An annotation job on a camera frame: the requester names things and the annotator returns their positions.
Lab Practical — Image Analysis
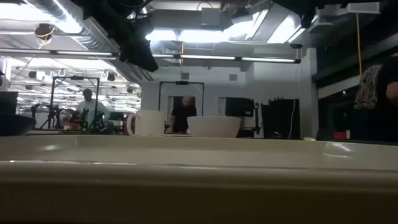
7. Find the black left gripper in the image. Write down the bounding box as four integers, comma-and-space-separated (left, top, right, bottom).
107, 14, 160, 73

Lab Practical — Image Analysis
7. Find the white ceramic mug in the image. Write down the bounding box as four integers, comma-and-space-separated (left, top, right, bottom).
126, 110, 166, 138

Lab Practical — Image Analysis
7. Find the white ceramic bowl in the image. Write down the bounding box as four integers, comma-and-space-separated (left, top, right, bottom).
187, 115, 243, 139

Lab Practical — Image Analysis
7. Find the dark navy plate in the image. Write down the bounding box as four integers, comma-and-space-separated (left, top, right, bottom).
0, 113, 37, 137

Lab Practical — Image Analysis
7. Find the beige plastic tray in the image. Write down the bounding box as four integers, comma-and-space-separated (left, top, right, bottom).
0, 134, 398, 224

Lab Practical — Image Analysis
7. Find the long LED light bar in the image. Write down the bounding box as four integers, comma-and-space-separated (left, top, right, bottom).
0, 49, 303, 65

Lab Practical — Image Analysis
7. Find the person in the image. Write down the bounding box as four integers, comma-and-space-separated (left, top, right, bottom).
353, 60, 398, 142
75, 88, 111, 126
171, 95, 198, 134

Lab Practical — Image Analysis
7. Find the black monitor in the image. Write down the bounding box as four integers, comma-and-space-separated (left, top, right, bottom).
224, 96, 256, 118

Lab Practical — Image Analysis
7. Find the yellow hanging cable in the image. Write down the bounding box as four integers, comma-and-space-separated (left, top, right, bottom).
355, 11, 364, 80

